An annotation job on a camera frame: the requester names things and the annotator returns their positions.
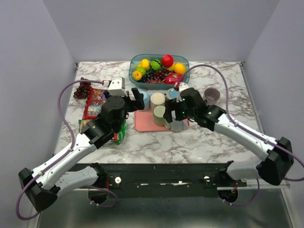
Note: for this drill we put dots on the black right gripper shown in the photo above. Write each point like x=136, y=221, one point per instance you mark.
x=170, y=105

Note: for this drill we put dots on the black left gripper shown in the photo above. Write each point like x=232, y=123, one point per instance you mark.
x=137, y=105

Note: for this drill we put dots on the green ceramic mug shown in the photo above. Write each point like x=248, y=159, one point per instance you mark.
x=158, y=118

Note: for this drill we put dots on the purple ceramic mug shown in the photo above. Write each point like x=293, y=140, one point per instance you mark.
x=211, y=96

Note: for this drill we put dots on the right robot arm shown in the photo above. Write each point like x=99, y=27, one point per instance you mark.
x=274, y=157

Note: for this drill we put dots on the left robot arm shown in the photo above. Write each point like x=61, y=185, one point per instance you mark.
x=45, y=183

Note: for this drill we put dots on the light blue faceted mug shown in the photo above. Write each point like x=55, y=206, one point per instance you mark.
x=146, y=101

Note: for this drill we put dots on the blue-bottom beige mug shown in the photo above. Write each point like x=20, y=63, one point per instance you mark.
x=171, y=94

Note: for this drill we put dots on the cream ceramic mug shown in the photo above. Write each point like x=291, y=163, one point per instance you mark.
x=157, y=99

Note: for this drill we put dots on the grey ceramic mug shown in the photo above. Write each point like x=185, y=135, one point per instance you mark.
x=177, y=125

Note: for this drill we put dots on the pink plastic tray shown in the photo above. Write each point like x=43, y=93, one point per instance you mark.
x=143, y=122

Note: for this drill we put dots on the red toy dragon fruit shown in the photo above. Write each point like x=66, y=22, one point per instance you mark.
x=172, y=78

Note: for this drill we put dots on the small orange toy fruit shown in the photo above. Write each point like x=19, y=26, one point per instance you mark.
x=137, y=75

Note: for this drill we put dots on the dark grapes in container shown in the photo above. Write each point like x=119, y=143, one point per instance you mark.
x=155, y=77

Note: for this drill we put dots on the green toy lime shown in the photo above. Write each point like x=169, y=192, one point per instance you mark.
x=141, y=69

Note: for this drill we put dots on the Chuba cassava chips bag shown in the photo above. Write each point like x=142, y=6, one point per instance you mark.
x=118, y=137

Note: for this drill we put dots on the yellow toy lemon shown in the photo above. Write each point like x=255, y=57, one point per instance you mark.
x=145, y=64

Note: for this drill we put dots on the colourful candy bag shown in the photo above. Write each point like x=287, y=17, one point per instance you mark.
x=94, y=103

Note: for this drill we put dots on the green toy watermelon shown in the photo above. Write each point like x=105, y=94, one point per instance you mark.
x=156, y=65

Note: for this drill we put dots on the red toy apple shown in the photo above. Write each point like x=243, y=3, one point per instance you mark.
x=167, y=60

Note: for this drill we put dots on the teal plastic fruit container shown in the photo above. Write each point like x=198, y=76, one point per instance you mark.
x=138, y=58

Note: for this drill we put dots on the red grape bunch on table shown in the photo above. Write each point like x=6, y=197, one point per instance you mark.
x=83, y=91

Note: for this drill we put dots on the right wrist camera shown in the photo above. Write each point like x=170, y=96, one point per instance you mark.
x=180, y=86

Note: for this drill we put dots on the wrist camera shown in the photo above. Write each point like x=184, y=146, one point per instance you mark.
x=116, y=86
x=180, y=86

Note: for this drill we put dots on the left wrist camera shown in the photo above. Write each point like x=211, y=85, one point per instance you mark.
x=116, y=86

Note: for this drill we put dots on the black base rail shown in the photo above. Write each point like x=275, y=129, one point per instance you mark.
x=167, y=180

